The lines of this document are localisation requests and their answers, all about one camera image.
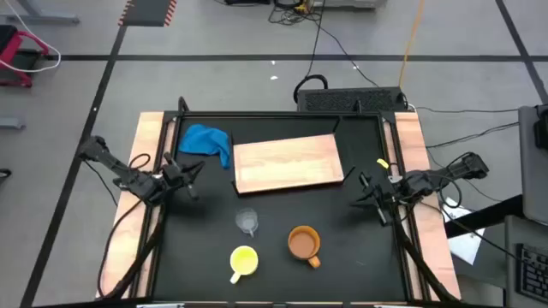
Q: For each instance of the silver metal bracket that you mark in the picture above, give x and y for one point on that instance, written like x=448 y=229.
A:
x=394 y=177

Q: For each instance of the black hazard-striped mat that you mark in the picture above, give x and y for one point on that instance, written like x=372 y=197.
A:
x=147 y=10

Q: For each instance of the small yellow tag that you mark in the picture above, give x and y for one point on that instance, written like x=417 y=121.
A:
x=382 y=163

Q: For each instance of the black metal table frame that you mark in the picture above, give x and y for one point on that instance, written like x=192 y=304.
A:
x=278 y=114

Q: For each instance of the yellow cup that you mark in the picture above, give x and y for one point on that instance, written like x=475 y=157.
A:
x=244 y=260

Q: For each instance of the blue cloth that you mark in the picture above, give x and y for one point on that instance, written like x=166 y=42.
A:
x=203 y=139

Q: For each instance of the white paper sheet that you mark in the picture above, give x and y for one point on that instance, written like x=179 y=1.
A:
x=464 y=246

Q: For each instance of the orange mug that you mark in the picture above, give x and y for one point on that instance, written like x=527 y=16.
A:
x=303 y=244

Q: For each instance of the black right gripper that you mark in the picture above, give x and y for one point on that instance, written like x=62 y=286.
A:
x=385 y=191

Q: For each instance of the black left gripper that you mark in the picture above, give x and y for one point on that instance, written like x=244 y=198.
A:
x=175 y=176

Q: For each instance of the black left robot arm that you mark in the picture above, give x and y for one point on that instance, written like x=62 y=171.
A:
x=124 y=175

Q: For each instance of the small clear plastic cup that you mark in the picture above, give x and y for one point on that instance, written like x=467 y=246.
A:
x=246 y=219

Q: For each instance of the red and black cart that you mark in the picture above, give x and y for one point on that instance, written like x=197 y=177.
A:
x=12 y=45

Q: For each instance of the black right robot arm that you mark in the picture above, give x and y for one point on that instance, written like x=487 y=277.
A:
x=424 y=179

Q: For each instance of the black keyboard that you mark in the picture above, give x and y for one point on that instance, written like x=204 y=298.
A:
x=533 y=274

